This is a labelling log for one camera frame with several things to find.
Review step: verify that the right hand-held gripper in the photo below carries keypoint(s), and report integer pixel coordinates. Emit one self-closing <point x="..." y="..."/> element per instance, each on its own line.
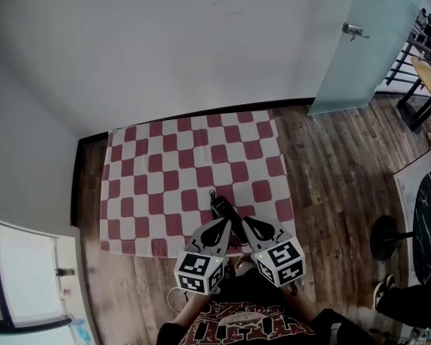
<point x="280" y="261"/>

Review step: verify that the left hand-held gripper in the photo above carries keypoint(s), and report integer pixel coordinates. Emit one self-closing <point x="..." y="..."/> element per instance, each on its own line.
<point x="195" y="266"/>

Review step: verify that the person's right forearm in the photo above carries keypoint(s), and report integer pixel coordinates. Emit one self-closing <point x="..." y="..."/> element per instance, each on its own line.
<point x="298" y="305"/>

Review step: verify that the person's left forearm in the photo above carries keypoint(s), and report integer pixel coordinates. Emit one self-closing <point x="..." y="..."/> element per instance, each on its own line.
<point x="190" y="313"/>

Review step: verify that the person's right shoe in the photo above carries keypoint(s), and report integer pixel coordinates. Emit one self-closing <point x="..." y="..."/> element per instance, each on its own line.
<point x="244" y="265"/>

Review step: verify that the person's shoe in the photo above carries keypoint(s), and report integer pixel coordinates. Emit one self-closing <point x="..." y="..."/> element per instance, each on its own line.
<point x="390" y="281"/>
<point x="379" y="295"/>
<point x="244" y="265"/>

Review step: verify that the red white checkered tablecloth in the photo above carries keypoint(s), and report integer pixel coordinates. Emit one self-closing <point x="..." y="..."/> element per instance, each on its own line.
<point x="165" y="178"/>

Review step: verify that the black shirt with red print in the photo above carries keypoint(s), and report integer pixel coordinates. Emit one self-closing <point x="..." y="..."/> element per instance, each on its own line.
<point x="244" y="322"/>

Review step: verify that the dark bottle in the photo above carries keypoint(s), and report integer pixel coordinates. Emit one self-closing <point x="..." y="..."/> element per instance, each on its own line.
<point x="64" y="272"/>

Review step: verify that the small red white bottle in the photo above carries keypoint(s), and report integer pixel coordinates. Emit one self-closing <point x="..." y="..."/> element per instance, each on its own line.
<point x="66" y="292"/>

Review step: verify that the blue plastic packet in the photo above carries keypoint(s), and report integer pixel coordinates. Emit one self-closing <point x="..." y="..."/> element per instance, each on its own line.
<point x="82" y="332"/>

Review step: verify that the frosted glass door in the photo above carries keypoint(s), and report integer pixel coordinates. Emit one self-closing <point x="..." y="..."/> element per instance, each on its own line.
<point x="366" y="49"/>

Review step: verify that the black metal railing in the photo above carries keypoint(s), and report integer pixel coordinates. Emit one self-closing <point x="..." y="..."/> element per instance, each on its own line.
<point x="404" y="65"/>

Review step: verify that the black window frame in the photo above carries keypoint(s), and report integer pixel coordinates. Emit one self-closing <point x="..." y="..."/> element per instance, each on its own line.
<point x="0" y="282"/>

